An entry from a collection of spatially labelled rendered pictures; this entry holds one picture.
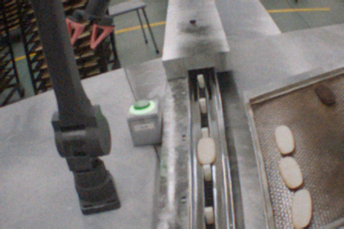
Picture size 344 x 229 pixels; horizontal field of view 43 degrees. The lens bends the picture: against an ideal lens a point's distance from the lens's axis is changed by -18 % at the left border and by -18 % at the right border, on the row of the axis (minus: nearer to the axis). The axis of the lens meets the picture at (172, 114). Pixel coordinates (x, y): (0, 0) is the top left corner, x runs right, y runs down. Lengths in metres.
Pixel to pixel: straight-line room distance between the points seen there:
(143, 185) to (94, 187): 0.12
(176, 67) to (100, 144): 0.48
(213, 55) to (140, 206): 0.52
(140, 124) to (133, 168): 0.11
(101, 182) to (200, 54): 0.50
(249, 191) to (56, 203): 0.41
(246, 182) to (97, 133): 0.30
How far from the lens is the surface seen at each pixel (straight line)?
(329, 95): 1.02
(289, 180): 0.82
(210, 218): 0.85
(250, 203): 0.92
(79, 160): 0.96
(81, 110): 0.92
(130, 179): 1.06
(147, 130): 1.15
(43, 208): 1.05
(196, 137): 1.10
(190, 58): 1.34
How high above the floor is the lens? 1.39
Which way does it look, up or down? 27 degrees down
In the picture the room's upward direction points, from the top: 12 degrees counter-clockwise
